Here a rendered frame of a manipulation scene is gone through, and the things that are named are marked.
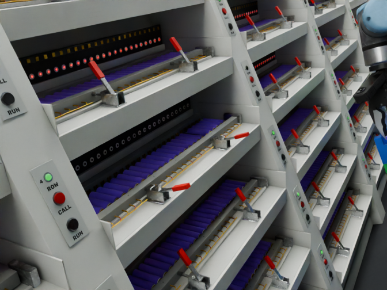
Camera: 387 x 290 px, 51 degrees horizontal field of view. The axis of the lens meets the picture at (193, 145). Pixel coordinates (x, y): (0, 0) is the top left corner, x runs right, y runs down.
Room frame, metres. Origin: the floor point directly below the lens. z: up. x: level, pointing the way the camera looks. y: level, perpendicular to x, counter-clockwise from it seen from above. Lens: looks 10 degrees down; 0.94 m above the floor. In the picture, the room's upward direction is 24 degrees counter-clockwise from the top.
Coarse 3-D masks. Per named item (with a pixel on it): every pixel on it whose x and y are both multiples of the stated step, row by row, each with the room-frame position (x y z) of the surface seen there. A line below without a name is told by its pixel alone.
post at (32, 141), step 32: (0, 32) 0.61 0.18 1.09; (32, 96) 0.61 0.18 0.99; (0, 128) 0.56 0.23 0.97; (32, 128) 0.59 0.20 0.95; (32, 160) 0.57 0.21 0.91; (64, 160) 0.61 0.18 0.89; (32, 192) 0.55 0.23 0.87; (0, 224) 0.59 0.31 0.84; (32, 224) 0.55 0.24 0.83; (96, 224) 0.61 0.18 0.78; (64, 256) 0.55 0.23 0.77; (96, 256) 0.59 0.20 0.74; (128, 288) 0.61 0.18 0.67
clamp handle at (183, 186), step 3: (186, 183) 0.71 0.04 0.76; (159, 186) 0.74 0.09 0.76; (174, 186) 0.72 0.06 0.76; (177, 186) 0.72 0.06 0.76; (180, 186) 0.71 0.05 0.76; (183, 186) 0.71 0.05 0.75; (186, 186) 0.70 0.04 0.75; (189, 186) 0.71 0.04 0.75; (159, 189) 0.75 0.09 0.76; (162, 189) 0.75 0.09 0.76; (165, 189) 0.74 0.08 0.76; (168, 189) 0.73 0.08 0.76; (171, 189) 0.73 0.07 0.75; (174, 189) 0.72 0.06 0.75; (177, 189) 0.72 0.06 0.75; (180, 189) 0.71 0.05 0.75; (183, 189) 0.71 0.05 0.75; (162, 192) 0.74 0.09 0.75
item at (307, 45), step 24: (264, 0) 1.73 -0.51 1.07; (288, 0) 1.68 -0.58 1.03; (312, 24) 1.69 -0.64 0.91; (288, 48) 1.72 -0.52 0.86; (312, 48) 1.66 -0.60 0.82; (312, 96) 1.71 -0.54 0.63; (336, 96) 1.66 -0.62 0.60; (360, 144) 1.72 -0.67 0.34; (360, 168) 1.66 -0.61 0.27; (384, 216) 1.70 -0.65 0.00
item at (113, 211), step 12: (228, 120) 1.08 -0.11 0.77; (216, 132) 1.01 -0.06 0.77; (228, 132) 1.03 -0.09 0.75; (204, 144) 0.96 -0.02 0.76; (180, 156) 0.89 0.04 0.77; (192, 156) 0.91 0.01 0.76; (168, 168) 0.83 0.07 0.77; (180, 168) 0.85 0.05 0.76; (144, 180) 0.79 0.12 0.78; (156, 180) 0.80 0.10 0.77; (132, 192) 0.75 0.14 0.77; (144, 192) 0.77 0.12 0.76; (120, 204) 0.71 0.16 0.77; (132, 204) 0.74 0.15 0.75; (108, 216) 0.69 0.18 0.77
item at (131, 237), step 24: (240, 120) 1.11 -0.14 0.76; (240, 144) 0.99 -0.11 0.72; (96, 168) 0.85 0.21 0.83; (192, 168) 0.88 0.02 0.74; (216, 168) 0.89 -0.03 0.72; (192, 192) 0.81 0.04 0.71; (144, 216) 0.70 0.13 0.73; (168, 216) 0.74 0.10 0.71; (120, 240) 0.64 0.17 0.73; (144, 240) 0.68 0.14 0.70
